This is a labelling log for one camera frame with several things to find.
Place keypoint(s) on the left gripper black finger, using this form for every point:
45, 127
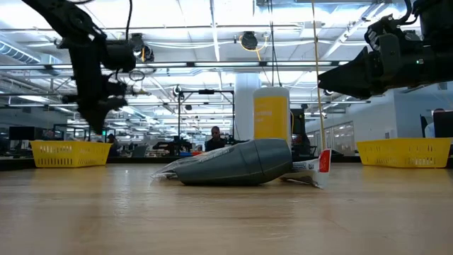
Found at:
104, 113
90, 115

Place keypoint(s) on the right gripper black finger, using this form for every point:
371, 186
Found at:
350, 79

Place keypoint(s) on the small white toiletry tube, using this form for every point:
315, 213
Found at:
311, 170

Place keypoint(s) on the dark grey deodorant bottle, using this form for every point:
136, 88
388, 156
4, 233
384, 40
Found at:
240, 163

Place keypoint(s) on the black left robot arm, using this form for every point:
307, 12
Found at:
63, 17

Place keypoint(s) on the yellow perforated plastic basket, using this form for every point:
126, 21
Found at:
70, 156
403, 154

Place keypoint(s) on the black computer monitor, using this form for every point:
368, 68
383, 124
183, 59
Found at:
444, 124

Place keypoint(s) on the black background monitor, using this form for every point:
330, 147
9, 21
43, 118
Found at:
21, 132

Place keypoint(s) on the yellow white wipes canister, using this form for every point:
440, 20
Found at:
272, 113

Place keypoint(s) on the white building pillar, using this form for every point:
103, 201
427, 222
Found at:
244, 106

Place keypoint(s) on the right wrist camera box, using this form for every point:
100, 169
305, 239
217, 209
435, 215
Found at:
387, 25

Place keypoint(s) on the black aluminium table frame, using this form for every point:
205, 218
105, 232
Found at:
141, 160

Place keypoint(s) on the black background gantry frame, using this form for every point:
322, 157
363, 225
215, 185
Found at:
205, 91

